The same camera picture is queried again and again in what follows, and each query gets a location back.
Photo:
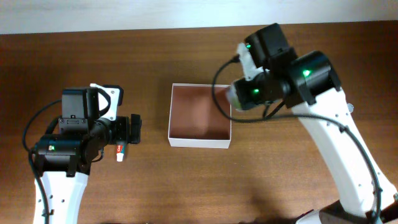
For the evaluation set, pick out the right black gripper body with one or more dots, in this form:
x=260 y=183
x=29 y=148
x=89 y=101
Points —
x=255 y=91

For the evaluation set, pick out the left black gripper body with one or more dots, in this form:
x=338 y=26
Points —
x=120 y=133

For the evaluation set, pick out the green red toothpaste tube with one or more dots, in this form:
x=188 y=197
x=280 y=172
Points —
x=120 y=150

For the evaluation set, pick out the clear spray bottle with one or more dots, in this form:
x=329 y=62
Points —
x=232 y=97

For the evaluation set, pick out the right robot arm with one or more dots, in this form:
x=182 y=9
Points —
x=309 y=86

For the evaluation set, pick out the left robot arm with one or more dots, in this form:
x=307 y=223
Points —
x=61 y=159

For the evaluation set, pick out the white cardboard box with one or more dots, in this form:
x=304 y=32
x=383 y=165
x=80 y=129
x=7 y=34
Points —
x=194 y=120

